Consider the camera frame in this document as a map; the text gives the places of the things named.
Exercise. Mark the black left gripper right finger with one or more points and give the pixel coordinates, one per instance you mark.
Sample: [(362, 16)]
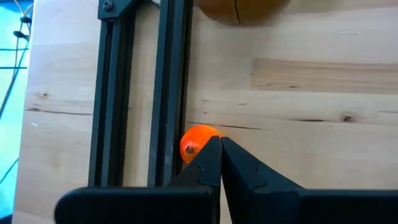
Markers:
[(295, 205)]

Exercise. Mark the small orange tangerine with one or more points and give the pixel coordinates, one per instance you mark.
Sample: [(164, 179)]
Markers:
[(194, 140)]

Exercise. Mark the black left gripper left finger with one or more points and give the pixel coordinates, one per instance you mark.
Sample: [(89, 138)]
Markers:
[(140, 205)]

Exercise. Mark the brown green plastic kiwi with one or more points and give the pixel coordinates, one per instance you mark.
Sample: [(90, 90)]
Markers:
[(245, 11)]

